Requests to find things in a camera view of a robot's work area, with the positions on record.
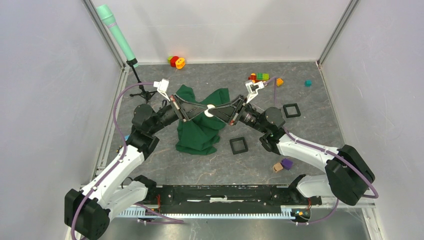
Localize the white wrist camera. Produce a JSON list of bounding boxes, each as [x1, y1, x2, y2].
[[245, 80, 265, 104], [153, 78, 170, 101]]

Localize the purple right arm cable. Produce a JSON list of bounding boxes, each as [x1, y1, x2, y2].
[[263, 76, 380, 226]]

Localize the black square frame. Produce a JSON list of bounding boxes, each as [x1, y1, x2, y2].
[[282, 103, 301, 119]]

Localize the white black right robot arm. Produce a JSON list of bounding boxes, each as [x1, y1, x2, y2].
[[205, 98, 379, 206]]

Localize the green fabric garment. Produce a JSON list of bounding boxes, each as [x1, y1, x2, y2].
[[175, 85, 230, 156]]

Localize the purple toy block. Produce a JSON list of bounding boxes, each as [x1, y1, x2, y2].
[[280, 158, 293, 170]]

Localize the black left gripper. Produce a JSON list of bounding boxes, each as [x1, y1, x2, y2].
[[149, 93, 209, 135]]

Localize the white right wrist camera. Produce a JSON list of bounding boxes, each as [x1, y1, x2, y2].
[[245, 80, 265, 104]]

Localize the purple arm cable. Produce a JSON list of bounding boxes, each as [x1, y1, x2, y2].
[[70, 82, 186, 240], [263, 76, 380, 226]]

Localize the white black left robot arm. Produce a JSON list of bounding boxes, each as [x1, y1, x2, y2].
[[64, 94, 212, 240]]

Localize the red orange green toy blocks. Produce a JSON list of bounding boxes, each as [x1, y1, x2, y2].
[[167, 55, 186, 70]]

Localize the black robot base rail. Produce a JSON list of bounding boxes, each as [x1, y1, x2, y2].
[[134, 175, 322, 214]]

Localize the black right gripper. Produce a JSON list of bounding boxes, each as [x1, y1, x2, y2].
[[208, 94, 268, 135]]

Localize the black tripod microphone stand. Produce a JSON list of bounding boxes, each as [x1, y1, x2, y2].
[[126, 58, 157, 104]]

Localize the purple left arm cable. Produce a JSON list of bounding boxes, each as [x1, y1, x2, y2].
[[70, 82, 186, 240]]

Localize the teal small cube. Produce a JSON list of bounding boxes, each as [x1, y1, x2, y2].
[[304, 79, 312, 87]]

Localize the mint green microphone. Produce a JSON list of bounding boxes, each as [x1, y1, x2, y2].
[[96, 4, 139, 68]]

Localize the orange toy brick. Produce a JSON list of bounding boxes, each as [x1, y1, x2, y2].
[[275, 78, 284, 87]]

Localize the colourful toy brick car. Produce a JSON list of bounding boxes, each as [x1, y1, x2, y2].
[[248, 73, 270, 83]]

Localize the tan wooden block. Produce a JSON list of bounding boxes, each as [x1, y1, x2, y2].
[[272, 162, 284, 173]]

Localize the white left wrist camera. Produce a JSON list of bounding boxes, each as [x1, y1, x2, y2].
[[153, 78, 170, 101]]

